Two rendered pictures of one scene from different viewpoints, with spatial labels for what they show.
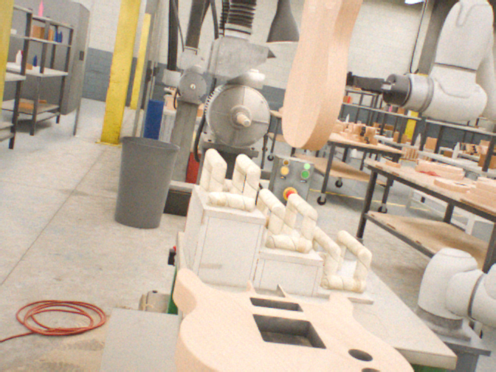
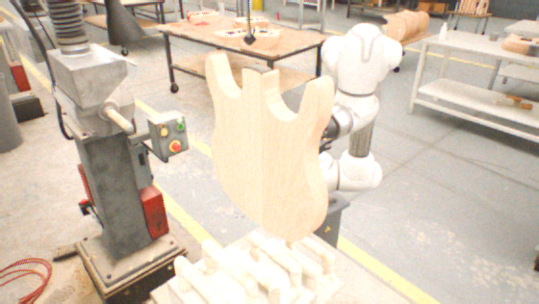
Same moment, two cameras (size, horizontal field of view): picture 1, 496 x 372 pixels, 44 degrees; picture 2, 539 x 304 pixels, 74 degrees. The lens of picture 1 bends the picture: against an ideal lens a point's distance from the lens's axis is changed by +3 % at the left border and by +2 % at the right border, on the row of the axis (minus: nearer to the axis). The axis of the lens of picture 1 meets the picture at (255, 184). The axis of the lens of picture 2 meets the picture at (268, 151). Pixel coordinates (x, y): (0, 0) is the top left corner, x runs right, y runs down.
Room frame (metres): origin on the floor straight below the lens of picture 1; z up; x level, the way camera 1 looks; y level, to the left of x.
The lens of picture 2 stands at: (0.89, 0.26, 1.88)
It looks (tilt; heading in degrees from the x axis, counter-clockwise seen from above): 31 degrees down; 328
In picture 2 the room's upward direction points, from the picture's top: straight up
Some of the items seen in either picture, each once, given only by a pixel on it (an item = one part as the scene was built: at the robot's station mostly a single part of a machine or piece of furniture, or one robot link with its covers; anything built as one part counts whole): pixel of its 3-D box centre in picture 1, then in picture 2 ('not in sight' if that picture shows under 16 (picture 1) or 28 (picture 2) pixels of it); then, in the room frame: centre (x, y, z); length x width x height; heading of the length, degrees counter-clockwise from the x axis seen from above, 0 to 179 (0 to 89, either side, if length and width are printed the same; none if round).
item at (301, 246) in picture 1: (289, 243); (288, 298); (1.39, -0.11, 1.04); 0.11 x 0.03 x 0.03; 104
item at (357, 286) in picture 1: (345, 283); (321, 284); (1.43, -0.27, 0.96); 0.11 x 0.03 x 0.03; 104
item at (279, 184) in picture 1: (280, 184); (158, 136); (2.58, -0.11, 0.99); 0.24 x 0.21 x 0.26; 10
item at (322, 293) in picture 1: (328, 279); (297, 272); (1.52, -0.24, 0.94); 0.27 x 0.15 x 0.01; 14
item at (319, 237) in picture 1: (324, 240); (291, 257); (1.51, -0.20, 1.04); 0.20 x 0.03 x 0.03; 13
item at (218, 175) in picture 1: (215, 185); not in sight; (1.36, 0.09, 1.15); 0.03 x 0.03 x 0.09
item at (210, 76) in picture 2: (315, 6); (222, 74); (1.61, -0.06, 1.62); 0.07 x 0.04 x 0.09; 13
